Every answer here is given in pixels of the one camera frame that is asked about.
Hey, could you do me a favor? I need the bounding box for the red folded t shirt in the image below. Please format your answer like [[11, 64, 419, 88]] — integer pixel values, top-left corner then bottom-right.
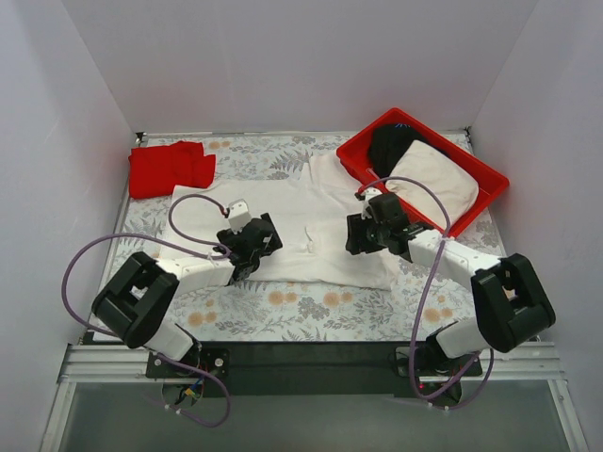
[[128, 141, 217, 200]]

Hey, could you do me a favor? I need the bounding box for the cream folded t shirt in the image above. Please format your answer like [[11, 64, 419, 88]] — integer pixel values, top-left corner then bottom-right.
[[385, 140, 479, 229]]

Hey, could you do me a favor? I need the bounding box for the black t shirt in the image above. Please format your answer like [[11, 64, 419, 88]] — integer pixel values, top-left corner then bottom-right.
[[367, 123, 428, 178]]

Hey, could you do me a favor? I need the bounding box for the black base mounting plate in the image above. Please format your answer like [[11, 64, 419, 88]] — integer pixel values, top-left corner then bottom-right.
[[145, 341, 481, 396]]

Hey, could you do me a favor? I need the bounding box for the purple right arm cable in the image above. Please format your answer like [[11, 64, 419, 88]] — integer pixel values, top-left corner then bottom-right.
[[355, 176, 496, 412]]

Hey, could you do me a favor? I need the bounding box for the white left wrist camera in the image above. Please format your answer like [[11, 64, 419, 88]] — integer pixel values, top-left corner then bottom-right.
[[227, 199, 253, 234]]

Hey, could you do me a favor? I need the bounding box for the red plastic bin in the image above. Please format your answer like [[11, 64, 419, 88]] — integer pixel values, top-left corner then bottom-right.
[[336, 107, 509, 237]]

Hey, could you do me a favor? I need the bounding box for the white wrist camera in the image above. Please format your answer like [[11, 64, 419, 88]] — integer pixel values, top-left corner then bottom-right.
[[227, 199, 253, 234], [358, 187, 383, 202]]

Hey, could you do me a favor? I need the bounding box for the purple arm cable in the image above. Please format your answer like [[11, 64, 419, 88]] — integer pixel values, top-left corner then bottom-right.
[[62, 195, 233, 428], [355, 176, 496, 412]]

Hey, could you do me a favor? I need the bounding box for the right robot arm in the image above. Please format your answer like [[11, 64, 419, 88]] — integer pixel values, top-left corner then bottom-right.
[[346, 188, 556, 375]]

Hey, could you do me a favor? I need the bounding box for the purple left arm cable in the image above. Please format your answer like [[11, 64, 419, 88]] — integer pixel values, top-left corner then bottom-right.
[[62, 195, 233, 428]]

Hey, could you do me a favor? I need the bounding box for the white t shirt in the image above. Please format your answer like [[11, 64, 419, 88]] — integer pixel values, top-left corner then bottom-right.
[[157, 154, 401, 291]]

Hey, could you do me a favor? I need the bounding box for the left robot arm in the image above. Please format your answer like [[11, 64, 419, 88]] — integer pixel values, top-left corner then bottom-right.
[[92, 213, 283, 377]]

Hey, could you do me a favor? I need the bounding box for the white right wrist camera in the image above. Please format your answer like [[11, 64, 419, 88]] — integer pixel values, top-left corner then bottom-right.
[[358, 187, 383, 202]]

